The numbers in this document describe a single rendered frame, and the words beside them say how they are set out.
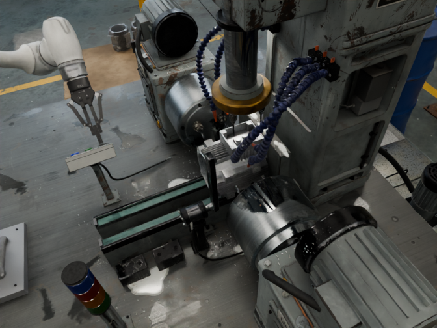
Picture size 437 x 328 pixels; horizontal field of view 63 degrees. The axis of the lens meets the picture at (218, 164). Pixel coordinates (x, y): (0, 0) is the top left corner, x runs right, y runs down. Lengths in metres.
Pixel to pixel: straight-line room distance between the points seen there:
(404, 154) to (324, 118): 1.27
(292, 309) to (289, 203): 0.28
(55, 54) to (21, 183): 0.66
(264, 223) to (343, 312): 0.35
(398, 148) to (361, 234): 1.62
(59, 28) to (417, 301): 1.24
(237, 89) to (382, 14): 0.40
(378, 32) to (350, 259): 0.56
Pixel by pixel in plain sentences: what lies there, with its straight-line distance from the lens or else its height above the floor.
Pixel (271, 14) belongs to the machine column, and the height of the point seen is 1.59.
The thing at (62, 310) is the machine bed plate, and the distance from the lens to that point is 1.37.
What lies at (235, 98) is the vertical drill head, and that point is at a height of 1.34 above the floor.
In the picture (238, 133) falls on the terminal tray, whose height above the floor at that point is 1.11.
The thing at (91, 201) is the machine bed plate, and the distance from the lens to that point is 1.57.
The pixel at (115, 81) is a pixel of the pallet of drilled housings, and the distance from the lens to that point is 3.39.
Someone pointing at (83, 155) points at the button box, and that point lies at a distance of 1.34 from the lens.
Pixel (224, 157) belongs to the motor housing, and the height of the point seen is 1.10.
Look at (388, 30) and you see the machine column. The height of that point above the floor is 1.51.
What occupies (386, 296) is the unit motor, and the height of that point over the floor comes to 1.35.
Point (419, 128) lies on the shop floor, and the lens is 3.20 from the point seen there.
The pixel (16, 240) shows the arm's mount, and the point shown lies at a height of 0.82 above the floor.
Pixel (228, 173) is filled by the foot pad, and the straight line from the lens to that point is 1.17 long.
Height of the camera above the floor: 1.96
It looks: 48 degrees down
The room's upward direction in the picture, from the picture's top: 5 degrees counter-clockwise
